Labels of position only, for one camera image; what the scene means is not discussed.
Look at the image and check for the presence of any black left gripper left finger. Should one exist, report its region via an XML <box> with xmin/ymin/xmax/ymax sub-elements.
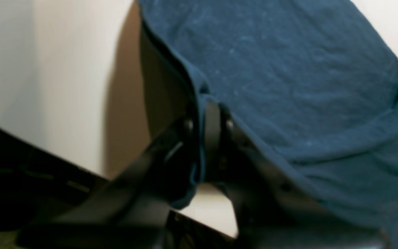
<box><xmin>16</xmin><ymin>116</ymin><xmax>203</xmax><ymax>249</ymax></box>

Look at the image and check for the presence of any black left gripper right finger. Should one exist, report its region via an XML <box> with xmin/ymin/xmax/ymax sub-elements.
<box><xmin>204</xmin><ymin>101</ymin><xmax>389</xmax><ymax>249</ymax></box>

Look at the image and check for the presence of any dark blue t-shirt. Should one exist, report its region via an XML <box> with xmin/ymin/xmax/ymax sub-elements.
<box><xmin>139</xmin><ymin>0</ymin><xmax>398</xmax><ymax>249</ymax></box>

